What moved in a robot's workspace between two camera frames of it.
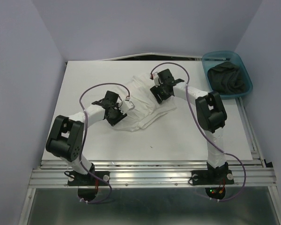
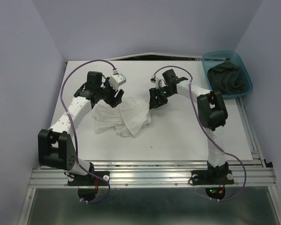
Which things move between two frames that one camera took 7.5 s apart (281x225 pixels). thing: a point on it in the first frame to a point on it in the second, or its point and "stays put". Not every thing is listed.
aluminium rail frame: [253, 174] stays put
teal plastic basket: [227, 74] stays put
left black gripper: [121, 116] to [117, 100]
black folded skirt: [226, 78] stays put
